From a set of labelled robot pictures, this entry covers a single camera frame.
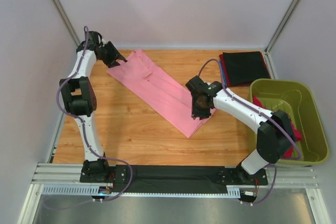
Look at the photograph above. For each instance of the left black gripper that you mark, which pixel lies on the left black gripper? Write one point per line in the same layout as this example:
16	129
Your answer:
113	57

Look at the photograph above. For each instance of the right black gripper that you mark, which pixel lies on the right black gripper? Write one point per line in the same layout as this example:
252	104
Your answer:
200	112

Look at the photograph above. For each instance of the pink t-shirt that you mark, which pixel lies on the pink t-shirt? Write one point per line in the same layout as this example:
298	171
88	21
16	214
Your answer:
156	88

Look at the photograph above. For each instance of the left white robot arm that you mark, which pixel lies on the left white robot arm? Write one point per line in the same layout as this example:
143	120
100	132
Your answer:
76	98

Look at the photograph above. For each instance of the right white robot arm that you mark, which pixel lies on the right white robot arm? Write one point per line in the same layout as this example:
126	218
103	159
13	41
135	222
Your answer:
274	132

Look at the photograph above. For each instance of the folded blue t-shirt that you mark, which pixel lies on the folded blue t-shirt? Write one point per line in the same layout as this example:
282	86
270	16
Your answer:
223	73

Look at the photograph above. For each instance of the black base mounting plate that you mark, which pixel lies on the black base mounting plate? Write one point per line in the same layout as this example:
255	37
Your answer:
148	179

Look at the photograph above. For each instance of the magenta t-shirt in bin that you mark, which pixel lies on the magenta t-shirt in bin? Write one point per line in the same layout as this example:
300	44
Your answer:
292	153

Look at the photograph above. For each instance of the olive green plastic bin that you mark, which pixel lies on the olive green plastic bin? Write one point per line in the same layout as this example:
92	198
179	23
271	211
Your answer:
297	101

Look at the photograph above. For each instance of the left aluminium frame post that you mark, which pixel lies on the left aluminium frame post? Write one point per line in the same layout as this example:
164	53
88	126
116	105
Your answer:
66	21

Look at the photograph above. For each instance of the aluminium frame post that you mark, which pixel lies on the aluminium frame post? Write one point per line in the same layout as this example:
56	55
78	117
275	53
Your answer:
284	21
66	21

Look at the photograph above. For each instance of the slotted grey cable duct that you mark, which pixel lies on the slotted grey cable duct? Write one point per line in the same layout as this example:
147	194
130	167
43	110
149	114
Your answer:
88	190

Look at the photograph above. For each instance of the right aluminium frame post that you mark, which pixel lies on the right aluminium frame post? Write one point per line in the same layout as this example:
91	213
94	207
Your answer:
284	21

